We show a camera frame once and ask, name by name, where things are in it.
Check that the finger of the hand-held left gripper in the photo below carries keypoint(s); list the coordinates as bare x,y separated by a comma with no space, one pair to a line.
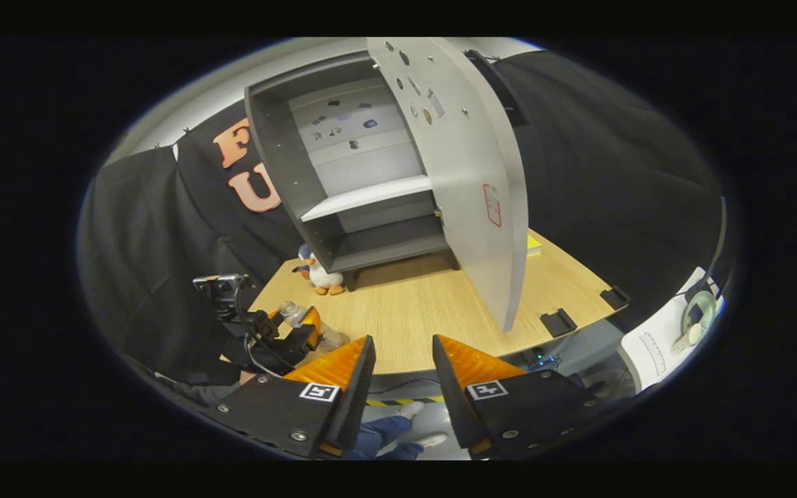
275,315
310,325

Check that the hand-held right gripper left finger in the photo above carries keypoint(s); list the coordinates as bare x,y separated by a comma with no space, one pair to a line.
353,401

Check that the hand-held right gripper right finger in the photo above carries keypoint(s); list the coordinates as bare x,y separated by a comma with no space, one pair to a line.
454,401

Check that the clear plastic bottle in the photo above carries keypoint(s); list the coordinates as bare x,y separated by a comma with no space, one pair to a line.
331,337

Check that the grey cabinet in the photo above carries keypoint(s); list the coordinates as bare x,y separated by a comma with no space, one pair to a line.
281,166

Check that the white cabinet door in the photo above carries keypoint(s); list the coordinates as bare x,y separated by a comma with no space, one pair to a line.
468,194

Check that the white cabinet shelf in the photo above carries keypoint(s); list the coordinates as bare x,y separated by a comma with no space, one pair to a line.
364,197

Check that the person's blue jeans leg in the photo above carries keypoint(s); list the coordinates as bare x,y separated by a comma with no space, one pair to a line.
378,436

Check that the white shoe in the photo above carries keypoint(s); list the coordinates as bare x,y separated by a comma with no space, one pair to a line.
411,409

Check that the yellow black floor tape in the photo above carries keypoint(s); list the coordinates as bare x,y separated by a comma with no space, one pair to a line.
398,401

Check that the plush penguin toy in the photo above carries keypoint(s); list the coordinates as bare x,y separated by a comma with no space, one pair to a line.
322,277

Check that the power strip with lights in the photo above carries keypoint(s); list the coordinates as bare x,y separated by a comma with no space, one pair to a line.
542,360

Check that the black table clamp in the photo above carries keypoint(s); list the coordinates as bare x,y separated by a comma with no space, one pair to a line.
557,323
614,297

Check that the white panel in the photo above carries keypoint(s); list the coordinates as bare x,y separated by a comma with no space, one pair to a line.
654,360

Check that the round white green device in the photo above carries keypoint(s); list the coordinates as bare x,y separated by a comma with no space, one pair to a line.
699,311

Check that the black backdrop cloth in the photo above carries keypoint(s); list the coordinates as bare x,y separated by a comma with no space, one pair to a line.
613,173

